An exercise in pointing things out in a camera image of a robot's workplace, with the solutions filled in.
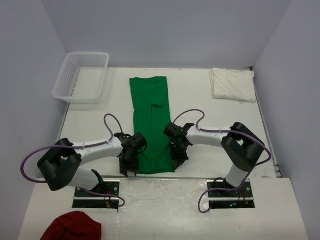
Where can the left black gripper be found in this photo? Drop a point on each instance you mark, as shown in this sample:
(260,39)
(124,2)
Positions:
(133,166)

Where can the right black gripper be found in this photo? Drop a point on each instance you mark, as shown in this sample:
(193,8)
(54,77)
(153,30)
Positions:
(178,160)

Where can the green t shirt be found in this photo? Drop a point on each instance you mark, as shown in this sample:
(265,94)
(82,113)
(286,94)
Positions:
(150,99)

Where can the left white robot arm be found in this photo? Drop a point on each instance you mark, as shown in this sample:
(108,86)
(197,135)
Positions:
(60,166)

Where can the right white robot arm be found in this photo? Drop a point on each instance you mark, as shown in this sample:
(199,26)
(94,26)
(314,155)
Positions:
(242,147)

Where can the red t shirt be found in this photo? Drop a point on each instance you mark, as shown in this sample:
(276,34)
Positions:
(75,225)

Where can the folded white t shirt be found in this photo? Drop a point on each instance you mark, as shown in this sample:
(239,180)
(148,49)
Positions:
(235,85)

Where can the white plastic basket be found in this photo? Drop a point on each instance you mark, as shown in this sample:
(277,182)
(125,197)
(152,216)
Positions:
(81,78)

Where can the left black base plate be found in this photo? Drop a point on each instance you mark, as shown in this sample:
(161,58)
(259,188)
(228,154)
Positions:
(105,197)

